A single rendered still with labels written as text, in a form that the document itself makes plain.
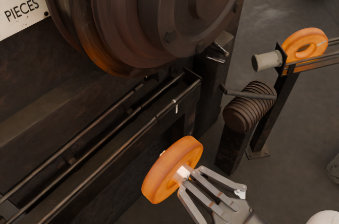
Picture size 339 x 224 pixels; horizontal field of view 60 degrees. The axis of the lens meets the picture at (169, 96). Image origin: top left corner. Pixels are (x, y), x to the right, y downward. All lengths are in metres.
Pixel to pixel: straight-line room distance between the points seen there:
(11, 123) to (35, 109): 0.06
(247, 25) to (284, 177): 1.21
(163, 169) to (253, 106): 0.65
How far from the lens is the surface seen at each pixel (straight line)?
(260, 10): 2.55
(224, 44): 0.93
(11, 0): 0.57
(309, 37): 1.08
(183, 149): 0.56
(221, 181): 0.60
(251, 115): 1.12
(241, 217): 0.59
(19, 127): 0.70
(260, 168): 1.61
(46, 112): 0.70
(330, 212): 0.76
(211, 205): 0.58
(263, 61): 1.06
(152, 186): 0.57
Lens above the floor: 1.40
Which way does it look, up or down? 51 degrees down
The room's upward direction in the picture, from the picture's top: straight up
